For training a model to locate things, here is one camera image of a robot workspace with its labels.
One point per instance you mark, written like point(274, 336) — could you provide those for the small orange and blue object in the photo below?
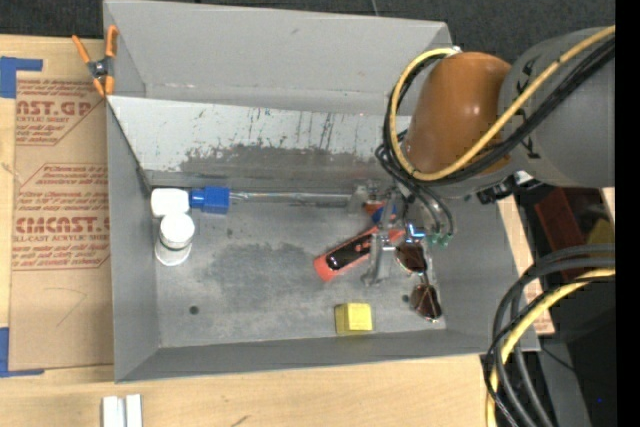
point(376, 209)

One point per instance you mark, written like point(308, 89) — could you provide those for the orange and black flat tool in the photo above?
point(340, 261)

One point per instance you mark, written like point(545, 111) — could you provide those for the grey metal bin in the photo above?
point(280, 280)

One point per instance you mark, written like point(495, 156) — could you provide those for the black cylinder on white bracket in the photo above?
point(495, 191)

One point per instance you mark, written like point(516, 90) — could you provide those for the white-capped clear bottle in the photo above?
point(175, 235)

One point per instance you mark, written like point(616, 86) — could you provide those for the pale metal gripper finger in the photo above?
point(378, 260)
point(361, 197)

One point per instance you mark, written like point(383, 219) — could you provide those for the yellow block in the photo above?
point(354, 318)

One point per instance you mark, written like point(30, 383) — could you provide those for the brown-lens sunglasses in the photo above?
point(425, 302)

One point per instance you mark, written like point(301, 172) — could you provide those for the blue-capped metal rod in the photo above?
point(212, 199)

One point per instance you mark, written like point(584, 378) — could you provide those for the brown cardboard board, red print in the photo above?
point(60, 195)

